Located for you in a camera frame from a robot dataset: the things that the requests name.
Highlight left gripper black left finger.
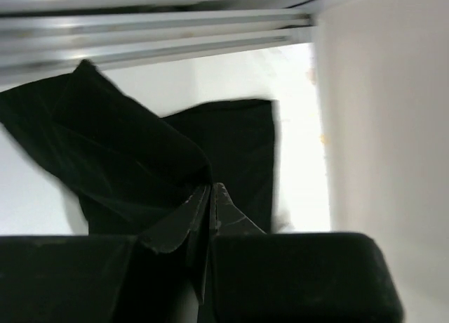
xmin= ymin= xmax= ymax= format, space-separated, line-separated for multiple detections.
xmin=140 ymin=185 xmax=210 ymax=304

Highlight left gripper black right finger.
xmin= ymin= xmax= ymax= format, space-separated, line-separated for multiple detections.
xmin=209 ymin=183 xmax=266 ymax=239

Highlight black trousers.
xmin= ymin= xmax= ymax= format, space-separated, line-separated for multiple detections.
xmin=1 ymin=60 xmax=276 ymax=235

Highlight aluminium side rail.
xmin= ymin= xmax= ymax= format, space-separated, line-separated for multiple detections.
xmin=1 ymin=0 xmax=323 ymax=82

